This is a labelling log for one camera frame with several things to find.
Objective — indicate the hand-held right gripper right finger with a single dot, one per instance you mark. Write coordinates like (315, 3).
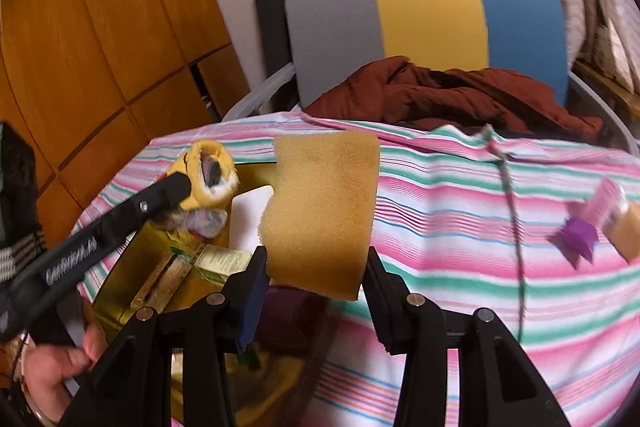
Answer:
(380, 307)

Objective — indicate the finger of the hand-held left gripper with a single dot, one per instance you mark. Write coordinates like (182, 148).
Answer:
(155, 202)

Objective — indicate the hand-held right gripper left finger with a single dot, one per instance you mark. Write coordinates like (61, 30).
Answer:
(252, 307)

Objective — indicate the small green cardboard box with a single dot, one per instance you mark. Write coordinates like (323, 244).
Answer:
(220, 259)

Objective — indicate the gold metal tin box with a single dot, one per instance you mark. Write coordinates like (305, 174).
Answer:
(112, 307)

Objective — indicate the cracker packet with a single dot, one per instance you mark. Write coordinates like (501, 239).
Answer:
(165, 282)

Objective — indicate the yellow plush toy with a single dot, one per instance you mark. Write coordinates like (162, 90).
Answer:
(227, 162)

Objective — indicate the white foam block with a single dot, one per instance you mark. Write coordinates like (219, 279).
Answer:
(247, 217)

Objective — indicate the yellow sponge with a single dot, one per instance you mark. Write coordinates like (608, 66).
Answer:
(625, 229)
(320, 207)

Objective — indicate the pink hair roller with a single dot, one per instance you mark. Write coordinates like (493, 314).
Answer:
(607, 199)

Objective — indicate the person's left hand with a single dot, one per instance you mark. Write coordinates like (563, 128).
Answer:
(55, 372)

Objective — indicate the pink green striped tablecloth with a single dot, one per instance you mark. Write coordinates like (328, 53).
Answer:
(450, 217)

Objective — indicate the wooden wardrobe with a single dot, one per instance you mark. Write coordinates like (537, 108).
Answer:
(100, 7)

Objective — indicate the black rolled mat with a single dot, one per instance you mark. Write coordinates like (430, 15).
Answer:
(272, 32)

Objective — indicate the brown jacket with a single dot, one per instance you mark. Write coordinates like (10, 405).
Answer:
(450, 97)

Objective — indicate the grey yellow blue chair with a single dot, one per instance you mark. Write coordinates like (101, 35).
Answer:
(425, 17)

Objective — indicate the wooden side table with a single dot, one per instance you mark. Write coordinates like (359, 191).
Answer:
(617, 94)

